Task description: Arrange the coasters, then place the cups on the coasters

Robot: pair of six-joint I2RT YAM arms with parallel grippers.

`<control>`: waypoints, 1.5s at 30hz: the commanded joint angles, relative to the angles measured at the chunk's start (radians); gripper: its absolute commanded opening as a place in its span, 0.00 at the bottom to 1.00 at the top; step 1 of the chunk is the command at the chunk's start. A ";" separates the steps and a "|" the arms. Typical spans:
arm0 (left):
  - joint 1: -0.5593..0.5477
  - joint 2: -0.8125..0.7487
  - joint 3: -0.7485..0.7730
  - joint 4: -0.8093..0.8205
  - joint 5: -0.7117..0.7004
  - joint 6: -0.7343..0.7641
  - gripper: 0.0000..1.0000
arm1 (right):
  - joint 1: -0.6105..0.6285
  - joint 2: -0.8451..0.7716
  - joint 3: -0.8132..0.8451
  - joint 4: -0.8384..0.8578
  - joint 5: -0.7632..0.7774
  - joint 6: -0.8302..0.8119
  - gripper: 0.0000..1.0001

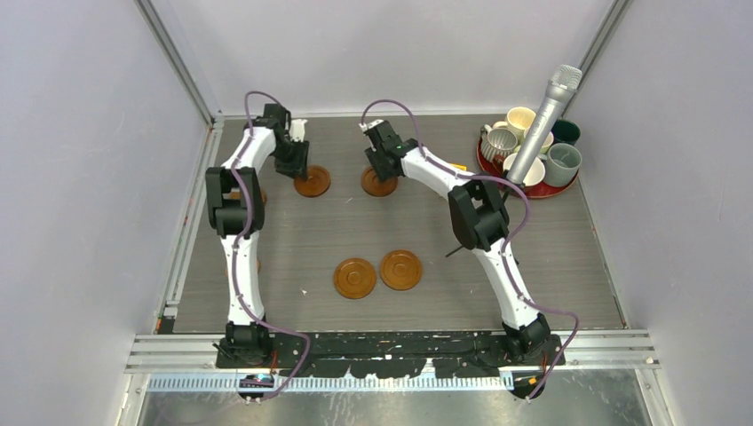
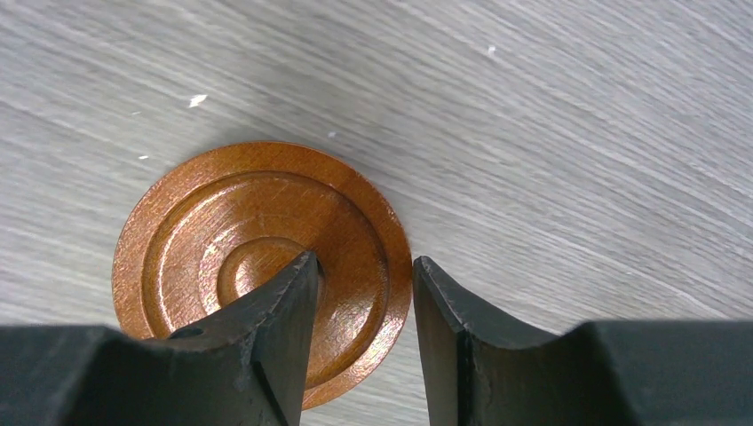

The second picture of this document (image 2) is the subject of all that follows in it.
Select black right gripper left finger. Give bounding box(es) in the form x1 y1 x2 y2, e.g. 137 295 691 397
1 252 319 425

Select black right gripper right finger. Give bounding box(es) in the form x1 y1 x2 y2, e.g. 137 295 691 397
413 256 752 425

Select dark ringed wooden coaster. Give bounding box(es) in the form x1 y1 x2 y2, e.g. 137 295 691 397
112 141 412 409

